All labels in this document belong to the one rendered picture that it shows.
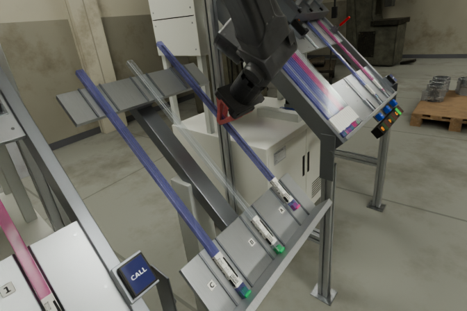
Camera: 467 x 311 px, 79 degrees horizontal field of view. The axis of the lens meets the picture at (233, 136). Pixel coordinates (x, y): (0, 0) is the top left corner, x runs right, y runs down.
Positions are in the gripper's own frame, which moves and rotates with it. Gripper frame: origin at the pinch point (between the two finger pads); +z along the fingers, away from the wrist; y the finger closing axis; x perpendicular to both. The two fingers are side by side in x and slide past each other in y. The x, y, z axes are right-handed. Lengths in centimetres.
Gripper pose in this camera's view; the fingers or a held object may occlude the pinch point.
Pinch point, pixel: (222, 119)
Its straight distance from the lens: 64.7
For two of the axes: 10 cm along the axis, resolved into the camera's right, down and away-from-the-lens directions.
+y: -6.2, 3.6, -6.9
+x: 6.3, 7.6, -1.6
